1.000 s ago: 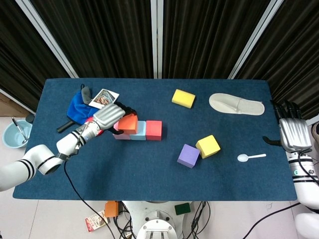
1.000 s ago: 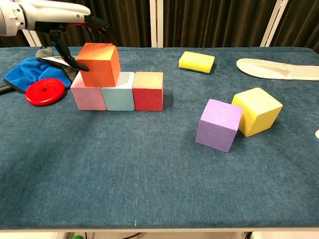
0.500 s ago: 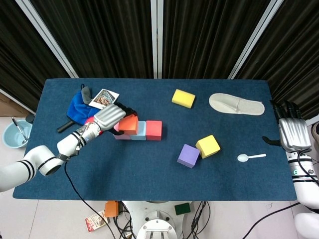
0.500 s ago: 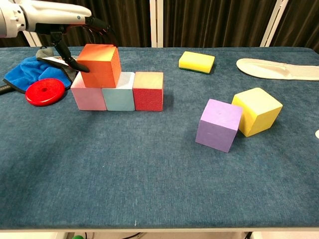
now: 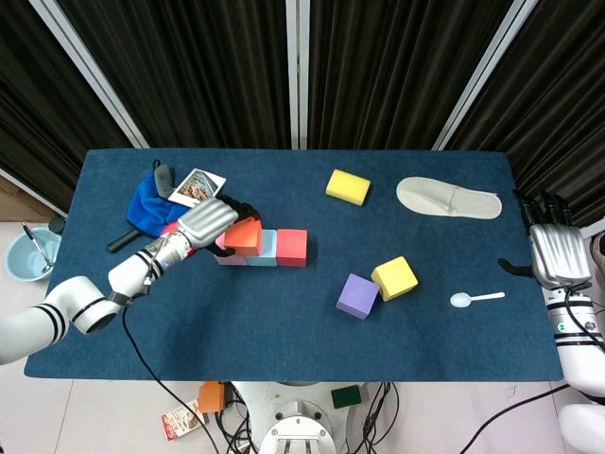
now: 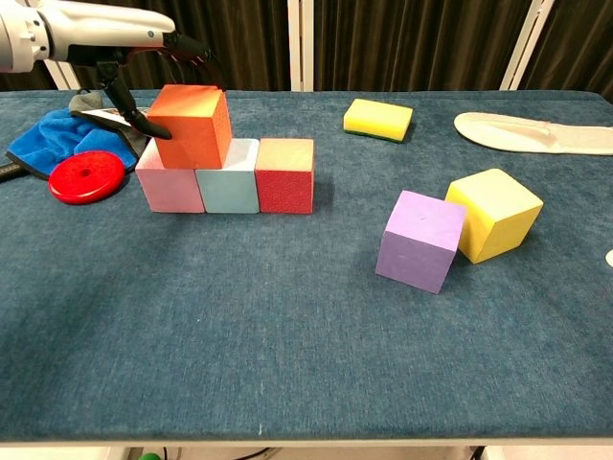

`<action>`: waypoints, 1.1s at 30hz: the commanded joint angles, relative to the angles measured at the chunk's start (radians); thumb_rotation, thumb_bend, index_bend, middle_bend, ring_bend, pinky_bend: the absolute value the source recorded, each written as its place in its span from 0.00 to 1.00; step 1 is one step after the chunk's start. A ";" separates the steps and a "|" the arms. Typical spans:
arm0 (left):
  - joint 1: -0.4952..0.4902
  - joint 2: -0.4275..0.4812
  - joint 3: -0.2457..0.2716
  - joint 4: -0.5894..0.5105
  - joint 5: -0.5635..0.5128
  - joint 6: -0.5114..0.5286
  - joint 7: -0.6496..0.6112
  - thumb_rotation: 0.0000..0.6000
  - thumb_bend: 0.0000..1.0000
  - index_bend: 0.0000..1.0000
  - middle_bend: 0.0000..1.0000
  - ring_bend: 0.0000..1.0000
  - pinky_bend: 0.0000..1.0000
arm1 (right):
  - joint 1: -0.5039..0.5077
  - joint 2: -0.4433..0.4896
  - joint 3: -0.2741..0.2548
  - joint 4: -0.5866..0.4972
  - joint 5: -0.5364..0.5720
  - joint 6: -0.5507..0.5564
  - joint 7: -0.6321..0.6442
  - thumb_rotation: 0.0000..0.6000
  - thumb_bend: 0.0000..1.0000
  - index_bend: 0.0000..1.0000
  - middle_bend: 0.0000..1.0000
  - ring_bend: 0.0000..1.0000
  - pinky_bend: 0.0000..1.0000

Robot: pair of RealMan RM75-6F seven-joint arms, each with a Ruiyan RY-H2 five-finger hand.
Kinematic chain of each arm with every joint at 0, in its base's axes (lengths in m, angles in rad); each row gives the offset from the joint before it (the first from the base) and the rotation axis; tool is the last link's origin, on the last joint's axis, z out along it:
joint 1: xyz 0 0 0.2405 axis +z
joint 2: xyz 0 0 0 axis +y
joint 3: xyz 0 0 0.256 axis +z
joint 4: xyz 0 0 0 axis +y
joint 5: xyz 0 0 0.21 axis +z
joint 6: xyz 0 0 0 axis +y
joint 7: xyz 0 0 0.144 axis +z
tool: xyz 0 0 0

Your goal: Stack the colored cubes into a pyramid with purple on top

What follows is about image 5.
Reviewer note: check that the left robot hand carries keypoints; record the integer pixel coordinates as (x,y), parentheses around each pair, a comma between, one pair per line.
(208,222)

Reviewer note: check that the grey fabric pouch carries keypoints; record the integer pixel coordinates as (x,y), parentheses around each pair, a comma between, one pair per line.
(164,179)

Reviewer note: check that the red plastic disc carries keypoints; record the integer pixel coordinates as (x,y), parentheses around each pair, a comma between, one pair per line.
(166,229)

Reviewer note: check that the dark green box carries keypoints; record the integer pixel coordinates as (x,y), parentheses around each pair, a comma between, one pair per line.
(346,397)

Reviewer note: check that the blue fabric table mat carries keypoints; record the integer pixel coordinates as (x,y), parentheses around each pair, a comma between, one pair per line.
(283,321)

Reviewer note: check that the orange box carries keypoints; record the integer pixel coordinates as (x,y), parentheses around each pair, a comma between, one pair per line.
(211,397)

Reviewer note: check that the red cube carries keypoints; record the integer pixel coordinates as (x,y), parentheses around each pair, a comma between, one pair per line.
(292,248)

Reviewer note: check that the pink cube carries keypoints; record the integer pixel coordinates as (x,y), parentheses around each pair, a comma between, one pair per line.
(231,260)

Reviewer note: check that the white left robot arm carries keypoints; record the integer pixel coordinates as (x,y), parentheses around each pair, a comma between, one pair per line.
(57,307)

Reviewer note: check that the white partition frame post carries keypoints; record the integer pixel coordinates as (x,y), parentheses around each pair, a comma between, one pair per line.
(90,71)
(486,71)
(298,71)

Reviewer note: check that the yellow green sponge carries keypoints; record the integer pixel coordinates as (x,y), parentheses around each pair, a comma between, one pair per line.
(348,186)

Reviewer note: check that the yellow cube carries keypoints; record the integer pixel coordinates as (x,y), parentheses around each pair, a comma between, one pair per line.
(394,279)

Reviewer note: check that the white plastic spoon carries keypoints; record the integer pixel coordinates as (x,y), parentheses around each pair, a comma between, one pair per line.
(487,296)

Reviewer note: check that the printed photo snack packet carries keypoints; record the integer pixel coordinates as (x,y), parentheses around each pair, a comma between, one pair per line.
(196,189)

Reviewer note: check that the red printed snack packet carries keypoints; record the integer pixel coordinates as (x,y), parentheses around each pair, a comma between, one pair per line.
(182,421)

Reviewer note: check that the white slipper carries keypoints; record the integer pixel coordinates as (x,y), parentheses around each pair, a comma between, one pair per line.
(439,198)

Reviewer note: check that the light blue plastic bowl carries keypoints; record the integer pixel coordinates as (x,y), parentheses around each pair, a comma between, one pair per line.
(21,260)

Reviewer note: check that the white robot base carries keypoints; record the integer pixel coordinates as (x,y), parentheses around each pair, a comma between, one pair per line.
(298,416)

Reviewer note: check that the black pleated curtain panel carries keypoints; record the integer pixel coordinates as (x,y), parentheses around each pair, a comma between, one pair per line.
(558,118)
(189,71)
(387,71)
(28,94)

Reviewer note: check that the blue fleece cloth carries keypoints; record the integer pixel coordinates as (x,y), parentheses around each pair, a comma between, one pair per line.
(149,213)

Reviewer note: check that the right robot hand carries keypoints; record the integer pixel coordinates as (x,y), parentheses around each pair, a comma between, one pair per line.
(560,255)

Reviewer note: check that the light blue cube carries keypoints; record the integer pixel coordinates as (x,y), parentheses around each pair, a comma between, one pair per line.
(267,243)

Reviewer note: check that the purple cube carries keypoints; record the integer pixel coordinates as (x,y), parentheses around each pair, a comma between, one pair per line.
(357,295)

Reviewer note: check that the orange cube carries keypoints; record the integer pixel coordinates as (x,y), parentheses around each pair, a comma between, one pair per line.
(243,239)

